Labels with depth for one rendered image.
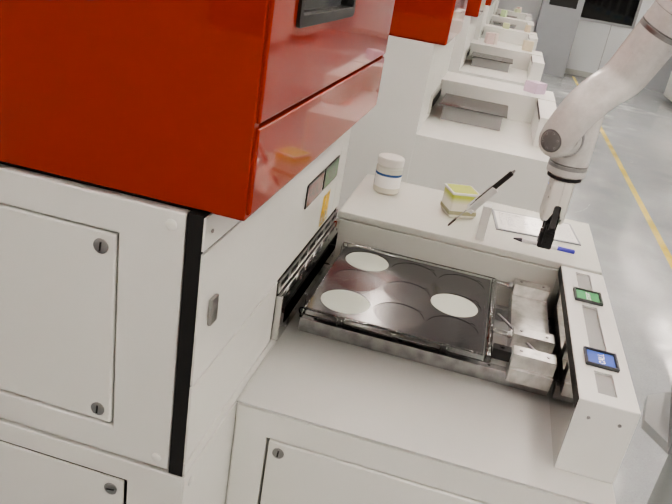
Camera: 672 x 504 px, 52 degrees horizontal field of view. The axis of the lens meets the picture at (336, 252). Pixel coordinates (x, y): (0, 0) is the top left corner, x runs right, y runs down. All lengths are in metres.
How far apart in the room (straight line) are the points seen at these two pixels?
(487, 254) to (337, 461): 0.66
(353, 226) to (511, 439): 0.66
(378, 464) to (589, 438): 0.34
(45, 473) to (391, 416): 0.56
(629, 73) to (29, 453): 1.26
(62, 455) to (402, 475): 0.53
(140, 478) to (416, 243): 0.86
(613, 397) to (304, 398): 0.50
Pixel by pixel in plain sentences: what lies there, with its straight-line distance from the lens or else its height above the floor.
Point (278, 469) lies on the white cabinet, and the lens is 1.26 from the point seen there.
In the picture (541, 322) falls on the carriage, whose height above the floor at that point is 0.88.
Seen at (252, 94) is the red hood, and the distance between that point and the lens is 0.78.
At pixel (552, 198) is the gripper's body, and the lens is 1.58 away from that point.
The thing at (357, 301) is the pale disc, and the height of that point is 0.90.
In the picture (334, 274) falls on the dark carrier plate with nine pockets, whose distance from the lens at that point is 1.48.
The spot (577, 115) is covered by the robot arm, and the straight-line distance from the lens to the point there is 1.47.
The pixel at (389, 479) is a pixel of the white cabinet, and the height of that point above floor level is 0.75.
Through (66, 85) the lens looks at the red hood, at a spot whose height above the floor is 1.34.
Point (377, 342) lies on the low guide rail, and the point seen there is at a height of 0.84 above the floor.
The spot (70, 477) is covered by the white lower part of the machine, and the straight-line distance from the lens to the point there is 1.16.
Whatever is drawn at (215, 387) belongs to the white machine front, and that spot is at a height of 0.92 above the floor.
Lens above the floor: 1.54
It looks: 24 degrees down
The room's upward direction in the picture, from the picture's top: 10 degrees clockwise
